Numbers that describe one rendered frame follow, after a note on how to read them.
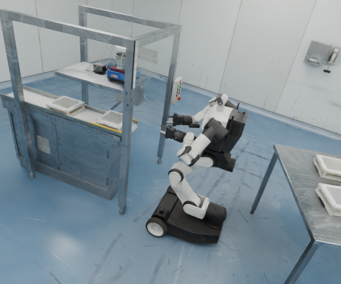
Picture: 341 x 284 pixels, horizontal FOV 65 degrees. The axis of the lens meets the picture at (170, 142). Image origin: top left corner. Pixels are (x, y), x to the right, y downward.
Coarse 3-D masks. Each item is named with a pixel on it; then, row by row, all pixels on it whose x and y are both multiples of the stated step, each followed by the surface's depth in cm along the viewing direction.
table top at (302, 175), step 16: (288, 160) 230; (304, 160) 234; (288, 176) 209; (304, 176) 212; (304, 192) 195; (304, 208) 180; (320, 208) 182; (320, 224) 170; (336, 224) 172; (320, 240) 158; (336, 240) 160
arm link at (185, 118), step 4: (176, 116) 231; (180, 116) 233; (184, 116) 234; (176, 120) 233; (180, 120) 234; (184, 120) 233; (188, 120) 234; (172, 124) 239; (176, 124) 235; (180, 124) 236; (184, 124) 235
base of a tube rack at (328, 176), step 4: (316, 164) 226; (320, 168) 221; (320, 172) 216; (324, 176) 213; (328, 176) 213; (332, 176) 213; (336, 176) 214; (340, 176) 215; (336, 180) 213; (340, 180) 212
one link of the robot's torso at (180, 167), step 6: (180, 162) 237; (198, 162) 219; (204, 162) 216; (210, 162) 214; (174, 168) 234; (180, 168) 233; (186, 168) 230; (192, 168) 228; (168, 174) 238; (180, 174) 233; (186, 174) 233
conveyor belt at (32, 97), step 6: (24, 90) 278; (12, 96) 263; (24, 96) 266; (30, 96) 268; (36, 96) 270; (42, 96) 272; (30, 102) 258; (36, 102) 260; (42, 102) 261; (48, 102) 263; (78, 114) 250; (84, 114) 252; (90, 114) 253; (96, 114) 255; (90, 120) 244; (132, 126) 246
